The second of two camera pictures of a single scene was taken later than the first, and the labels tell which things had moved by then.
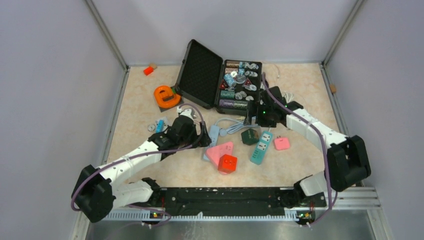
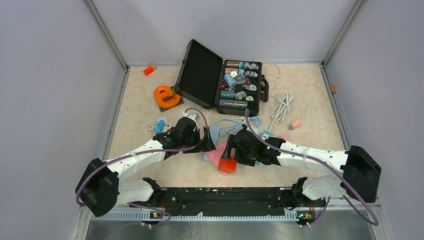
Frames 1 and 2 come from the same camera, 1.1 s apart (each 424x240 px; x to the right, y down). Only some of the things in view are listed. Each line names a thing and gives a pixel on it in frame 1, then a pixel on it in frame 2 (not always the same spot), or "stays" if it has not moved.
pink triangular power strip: (217, 152) stays
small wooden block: (153, 65) stays
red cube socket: (227, 163) stays
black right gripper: (255, 107) → (227, 153)
